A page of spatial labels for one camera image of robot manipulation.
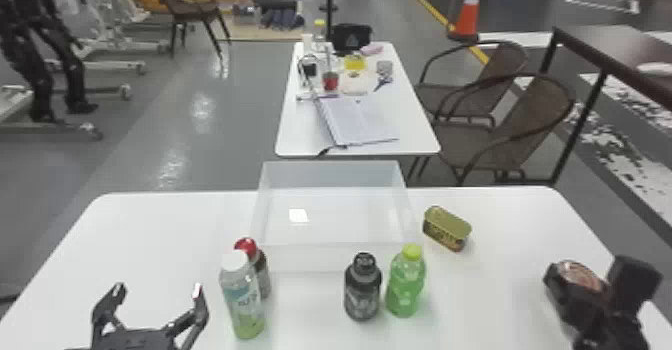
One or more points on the yellow can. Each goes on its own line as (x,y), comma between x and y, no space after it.
(446,228)

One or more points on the white side table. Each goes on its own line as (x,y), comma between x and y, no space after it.
(409,126)

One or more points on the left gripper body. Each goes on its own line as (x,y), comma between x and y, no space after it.
(137,339)

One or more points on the dark side table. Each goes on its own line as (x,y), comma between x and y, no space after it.
(614,50)

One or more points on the black bottle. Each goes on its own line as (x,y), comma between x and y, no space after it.
(362,291)

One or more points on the clear box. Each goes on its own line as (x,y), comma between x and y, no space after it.
(330,220)

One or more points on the brown chair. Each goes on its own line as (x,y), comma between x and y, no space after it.
(504,131)
(186,5)
(501,60)

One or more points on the white open notebook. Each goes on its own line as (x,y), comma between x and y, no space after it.
(354,121)

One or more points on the grey bottle red cap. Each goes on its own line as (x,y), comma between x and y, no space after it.
(261,273)

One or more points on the orange cone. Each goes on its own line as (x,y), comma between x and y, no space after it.
(469,10)

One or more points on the black bag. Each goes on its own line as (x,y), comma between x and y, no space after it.
(350,37)

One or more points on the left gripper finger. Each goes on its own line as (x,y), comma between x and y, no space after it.
(193,316)
(105,310)

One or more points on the red cup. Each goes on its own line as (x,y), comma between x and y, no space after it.
(330,81)

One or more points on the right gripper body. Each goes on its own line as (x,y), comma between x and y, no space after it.
(611,333)

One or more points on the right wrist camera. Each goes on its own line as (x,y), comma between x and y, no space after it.
(634,284)

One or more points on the pale green bottle white cap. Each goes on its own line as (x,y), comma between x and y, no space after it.
(242,299)

